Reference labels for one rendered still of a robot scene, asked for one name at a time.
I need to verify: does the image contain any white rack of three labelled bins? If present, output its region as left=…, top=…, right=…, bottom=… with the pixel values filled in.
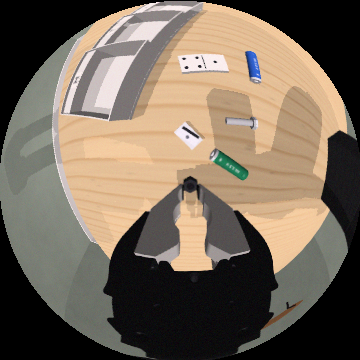
left=60, top=1, right=204, bottom=121

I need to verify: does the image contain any green aa battery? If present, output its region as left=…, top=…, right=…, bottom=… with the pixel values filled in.
left=209, top=148, right=249, bottom=180

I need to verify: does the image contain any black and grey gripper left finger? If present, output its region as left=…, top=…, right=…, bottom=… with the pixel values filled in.
left=103, top=184, right=184, bottom=297

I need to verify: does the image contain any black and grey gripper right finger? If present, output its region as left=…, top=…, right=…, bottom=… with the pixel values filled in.
left=197, top=184, right=278, bottom=291

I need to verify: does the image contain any white domino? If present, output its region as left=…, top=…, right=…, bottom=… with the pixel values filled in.
left=178, top=54, right=229, bottom=74

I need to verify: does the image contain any blue battery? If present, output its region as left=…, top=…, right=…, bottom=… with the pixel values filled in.
left=245, top=51, right=262, bottom=84

